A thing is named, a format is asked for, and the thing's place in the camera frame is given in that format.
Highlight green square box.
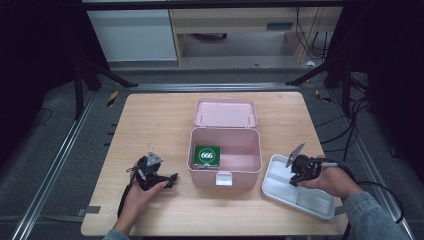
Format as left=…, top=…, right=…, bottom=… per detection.
left=192, top=144, right=222, bottom=170

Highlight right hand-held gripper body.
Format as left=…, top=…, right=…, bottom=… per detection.
left=285, top=141, right=338, bottom=183

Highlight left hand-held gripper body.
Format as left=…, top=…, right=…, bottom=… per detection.
left=126, top=150, right=170, bottom=192

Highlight black curtain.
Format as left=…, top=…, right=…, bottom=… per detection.
left=0, top=0, right=111, bottom=164
left=333, top=0, right=424, bottom=184

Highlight person's left hand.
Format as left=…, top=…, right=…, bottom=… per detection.
left=114, top=179, right=170, bottom=231

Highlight pink storage box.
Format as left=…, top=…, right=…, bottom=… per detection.
left=186, top=97, right=263, bottom=190

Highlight yellow black tape strip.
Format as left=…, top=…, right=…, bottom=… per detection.
left=314, top=88, right=333, bottom=104
left=106, top=90, right=120, bottom=108

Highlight looped black floor cable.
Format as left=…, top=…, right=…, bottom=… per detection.
left=341, top=99, right=407, bottom=225

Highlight black cables under desk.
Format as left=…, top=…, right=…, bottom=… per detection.
left=294, top=7, right=335, bottom=61

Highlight white divided tray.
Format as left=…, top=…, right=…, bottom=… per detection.
left=261, top=153, right=337, bottom=221

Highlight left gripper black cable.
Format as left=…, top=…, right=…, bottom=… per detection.
left=116, top=168, right=138, bottom=220

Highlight white cabinet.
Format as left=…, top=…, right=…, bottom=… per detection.
left=87, top=9, right=178, bottom=63

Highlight thin black floor cable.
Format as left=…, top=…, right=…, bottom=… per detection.
left=30, top=107, right=54, bottom=128

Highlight black floor cables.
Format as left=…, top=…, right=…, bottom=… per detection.
left=314, top=96, right=372, bottom=155

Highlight black stand legs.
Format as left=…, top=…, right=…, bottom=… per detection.
left=285, top=56, right=355, bottom=118
left=73, top=59, right=139, bottom=121

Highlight person's right hand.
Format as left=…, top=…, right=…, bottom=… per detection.
left=297, top=155, right=363, bottom=201

